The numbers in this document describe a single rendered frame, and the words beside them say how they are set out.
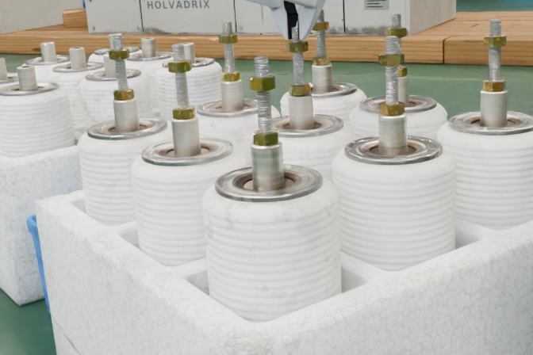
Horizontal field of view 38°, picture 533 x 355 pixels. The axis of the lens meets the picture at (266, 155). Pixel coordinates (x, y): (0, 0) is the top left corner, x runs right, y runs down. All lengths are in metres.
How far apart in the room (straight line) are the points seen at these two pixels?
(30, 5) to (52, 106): 2.93
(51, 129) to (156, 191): 0.41
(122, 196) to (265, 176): 0.22
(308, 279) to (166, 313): 0.11
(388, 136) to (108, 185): 0.26
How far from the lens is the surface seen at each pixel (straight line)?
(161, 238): 0.61
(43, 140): 0.99
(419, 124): 0.73
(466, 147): 0.65
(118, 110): 0.72
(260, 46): 2.82
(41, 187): 0.97
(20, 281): 0.99
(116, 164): 0.70
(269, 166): 0.52
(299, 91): 0.68
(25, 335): 0.93
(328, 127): 0.68
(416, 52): 2.58
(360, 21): 2.72
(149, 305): 0.58
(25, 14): 3.88
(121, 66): 0.72
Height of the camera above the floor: 0.41
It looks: 16 degrees down
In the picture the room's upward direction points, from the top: 4 degrees counter-clockwise
